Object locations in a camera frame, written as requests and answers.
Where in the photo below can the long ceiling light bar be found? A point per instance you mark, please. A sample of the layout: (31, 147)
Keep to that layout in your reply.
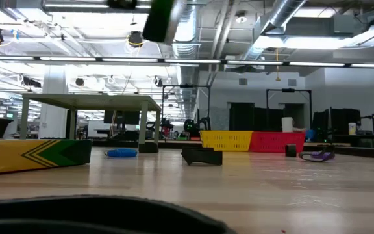
(187, 61)

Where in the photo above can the yellow plastic basket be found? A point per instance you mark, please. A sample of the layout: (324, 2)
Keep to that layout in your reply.
(226, 140)

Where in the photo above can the silver round air duct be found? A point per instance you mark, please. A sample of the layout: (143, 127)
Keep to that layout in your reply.
(187, 78)

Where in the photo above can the large silver air duct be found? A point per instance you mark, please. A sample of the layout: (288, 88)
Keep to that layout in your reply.
(281, 16)

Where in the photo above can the green mesh shelf riser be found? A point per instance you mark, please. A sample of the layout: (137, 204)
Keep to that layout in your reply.
(89, 101)

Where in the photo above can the white paper roll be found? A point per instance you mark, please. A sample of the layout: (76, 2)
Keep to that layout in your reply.
(287, 124)

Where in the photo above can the black background monitor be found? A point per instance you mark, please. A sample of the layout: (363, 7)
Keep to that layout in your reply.
(339, 122)

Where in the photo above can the black background robot arm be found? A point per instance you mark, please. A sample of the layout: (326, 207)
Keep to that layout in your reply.
(373, 125)

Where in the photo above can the black wide screen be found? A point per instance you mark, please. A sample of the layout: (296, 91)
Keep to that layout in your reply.
(122, 117)

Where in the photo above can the small black block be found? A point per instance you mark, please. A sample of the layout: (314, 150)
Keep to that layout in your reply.
(290, 150)

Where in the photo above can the black station frame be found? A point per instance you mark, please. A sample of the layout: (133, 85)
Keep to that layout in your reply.
(288, 90)

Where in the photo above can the red plastic basket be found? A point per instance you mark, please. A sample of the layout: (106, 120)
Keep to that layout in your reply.
(276, 142)

